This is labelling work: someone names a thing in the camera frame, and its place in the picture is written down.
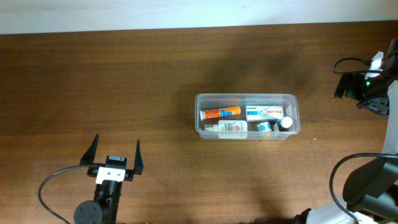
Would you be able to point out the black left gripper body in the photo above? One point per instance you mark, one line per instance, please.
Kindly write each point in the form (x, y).
(92, 171)

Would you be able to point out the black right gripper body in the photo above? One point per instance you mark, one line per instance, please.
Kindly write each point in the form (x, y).
(362, 89)

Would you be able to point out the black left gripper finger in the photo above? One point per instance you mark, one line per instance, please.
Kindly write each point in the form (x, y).
(138, 162)
(89, 155)

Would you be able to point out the dark bottle white cap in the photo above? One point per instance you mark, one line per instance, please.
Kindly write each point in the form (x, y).
(283, 125)

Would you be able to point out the small jar gold lid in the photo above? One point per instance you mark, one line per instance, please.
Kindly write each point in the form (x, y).
(264, 127)

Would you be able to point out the white green medicine box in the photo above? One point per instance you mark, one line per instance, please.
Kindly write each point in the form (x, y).
(264, 113)

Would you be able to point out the orange Redoxon tablet tube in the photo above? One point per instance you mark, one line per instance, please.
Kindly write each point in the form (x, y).
(220, 113)

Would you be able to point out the white lotion bottle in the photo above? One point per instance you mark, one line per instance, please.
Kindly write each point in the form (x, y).
(229, 129)

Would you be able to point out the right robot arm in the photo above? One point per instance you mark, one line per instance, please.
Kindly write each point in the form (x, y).
(370, 191)

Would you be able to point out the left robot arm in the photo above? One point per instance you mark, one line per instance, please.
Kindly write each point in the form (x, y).
(109, 181)

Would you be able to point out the clear plastic container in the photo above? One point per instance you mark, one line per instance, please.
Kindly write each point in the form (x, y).
(240, 116)

